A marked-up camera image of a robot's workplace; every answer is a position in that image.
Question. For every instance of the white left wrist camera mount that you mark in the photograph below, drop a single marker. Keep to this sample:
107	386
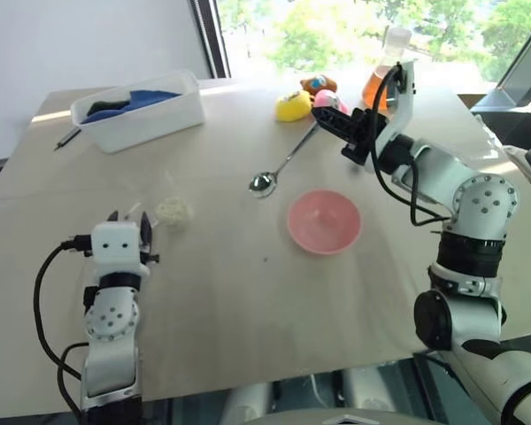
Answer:
115	243

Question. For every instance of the pink bowl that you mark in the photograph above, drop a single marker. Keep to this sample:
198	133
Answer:
324	221

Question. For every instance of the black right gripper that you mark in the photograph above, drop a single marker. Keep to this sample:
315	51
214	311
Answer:
364	135

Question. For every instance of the white plastic bin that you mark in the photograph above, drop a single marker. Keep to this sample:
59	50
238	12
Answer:
159	119

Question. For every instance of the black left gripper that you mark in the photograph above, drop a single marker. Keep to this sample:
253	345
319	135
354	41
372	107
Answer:
151	257

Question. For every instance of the dark grey pen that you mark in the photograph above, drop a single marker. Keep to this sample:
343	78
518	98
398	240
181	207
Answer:
67	138

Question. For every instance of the glass flask with orange liquid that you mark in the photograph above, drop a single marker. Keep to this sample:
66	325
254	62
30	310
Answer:
380	84

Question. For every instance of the orange brown plush toy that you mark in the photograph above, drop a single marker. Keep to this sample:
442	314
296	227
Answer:
318	83

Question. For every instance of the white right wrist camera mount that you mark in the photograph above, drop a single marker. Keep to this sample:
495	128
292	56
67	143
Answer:
402	110

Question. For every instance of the pink plush toy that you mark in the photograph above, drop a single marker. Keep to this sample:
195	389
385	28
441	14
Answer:
329	99

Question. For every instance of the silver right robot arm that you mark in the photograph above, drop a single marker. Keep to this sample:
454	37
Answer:
478	208

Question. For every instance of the long metal spoon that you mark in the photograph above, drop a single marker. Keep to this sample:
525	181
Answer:
263	182

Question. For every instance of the blue cloth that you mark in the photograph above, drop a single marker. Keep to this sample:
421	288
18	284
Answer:
150	98

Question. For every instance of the dark slanted window frame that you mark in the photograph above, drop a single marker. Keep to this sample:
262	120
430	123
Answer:
522	66

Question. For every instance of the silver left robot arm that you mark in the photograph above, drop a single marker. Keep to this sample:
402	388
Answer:
110	319

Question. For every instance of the yellow plush toy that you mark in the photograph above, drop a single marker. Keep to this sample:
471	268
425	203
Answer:
292	106

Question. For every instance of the black cloth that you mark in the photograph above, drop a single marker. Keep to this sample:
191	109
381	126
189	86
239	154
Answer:
106	106

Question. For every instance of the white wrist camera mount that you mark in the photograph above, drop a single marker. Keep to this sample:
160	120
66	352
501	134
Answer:
115	243
402	110

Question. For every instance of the dark window frame post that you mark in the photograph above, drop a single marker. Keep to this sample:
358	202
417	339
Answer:
212	35

